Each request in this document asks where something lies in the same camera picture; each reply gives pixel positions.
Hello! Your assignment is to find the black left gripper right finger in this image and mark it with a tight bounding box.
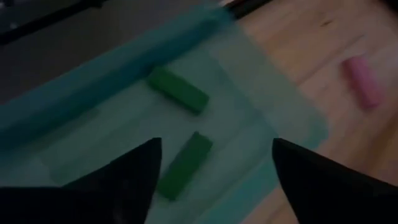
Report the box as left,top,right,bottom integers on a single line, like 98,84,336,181
272,138,398,224

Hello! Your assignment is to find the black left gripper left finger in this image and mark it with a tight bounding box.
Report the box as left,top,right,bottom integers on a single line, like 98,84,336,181
0,137,163,224

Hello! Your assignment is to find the green wooden block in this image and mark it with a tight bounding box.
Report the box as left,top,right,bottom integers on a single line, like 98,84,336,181
146,66,210,116
156,131,214,202

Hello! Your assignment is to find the pink wooden block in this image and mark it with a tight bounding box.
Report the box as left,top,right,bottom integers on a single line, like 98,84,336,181
341,55,385,110

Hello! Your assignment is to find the teal plastic bin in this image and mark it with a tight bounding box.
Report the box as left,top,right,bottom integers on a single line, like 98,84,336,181
0,2,330,224

